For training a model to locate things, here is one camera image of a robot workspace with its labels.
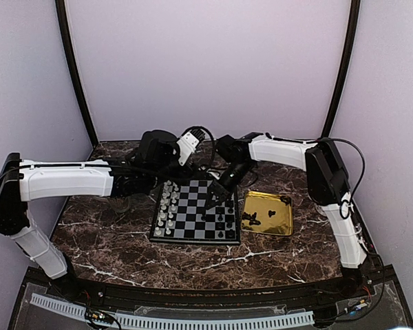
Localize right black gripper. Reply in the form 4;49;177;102
204;161;254;210

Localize black white chess board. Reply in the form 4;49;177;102
149;180;241;245

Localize black pawn corner square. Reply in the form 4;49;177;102
216;231;225;240

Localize gold metal tray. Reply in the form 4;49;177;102
240;191;293;237

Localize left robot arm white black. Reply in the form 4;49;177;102
0;126;212;300

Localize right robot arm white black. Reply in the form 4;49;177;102
204;133;367;298

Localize tall cactus print mug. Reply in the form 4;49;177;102
107;197;131;213

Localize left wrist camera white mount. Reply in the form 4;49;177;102
177;128;205;166

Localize black front rail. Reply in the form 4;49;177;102
78;278;343;308

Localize white slotted cable duct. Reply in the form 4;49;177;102
30;293;315;329

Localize left black frame post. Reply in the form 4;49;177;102
55;0;99;147

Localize black frame post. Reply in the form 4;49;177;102
320;0;361;138
55;0;99;147

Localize right black frame post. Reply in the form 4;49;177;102
320;0;361;138

